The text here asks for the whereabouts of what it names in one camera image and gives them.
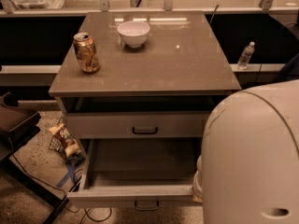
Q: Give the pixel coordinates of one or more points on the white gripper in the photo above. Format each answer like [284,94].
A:
[197,184]

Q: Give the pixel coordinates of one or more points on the grey drawer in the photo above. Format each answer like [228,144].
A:
[144,174]
[136,124]

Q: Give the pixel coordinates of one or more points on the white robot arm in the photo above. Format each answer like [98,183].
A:
[248,172]

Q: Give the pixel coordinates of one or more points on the grey drawer cabinet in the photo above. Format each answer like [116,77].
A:
[180,67]

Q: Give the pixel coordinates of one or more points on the chip bag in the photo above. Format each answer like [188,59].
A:
[69,144]

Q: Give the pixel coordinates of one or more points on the clear plastic water bottle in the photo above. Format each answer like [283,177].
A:
[245,56]

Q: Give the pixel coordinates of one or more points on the dark blue cloth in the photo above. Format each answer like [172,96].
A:
[290,71]

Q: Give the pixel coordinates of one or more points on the white bowl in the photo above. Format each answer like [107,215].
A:
[134,33]

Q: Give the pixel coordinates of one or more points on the gold soda can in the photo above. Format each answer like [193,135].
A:
[86,53]

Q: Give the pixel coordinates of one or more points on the wire basket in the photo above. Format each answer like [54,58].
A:
[56,146]

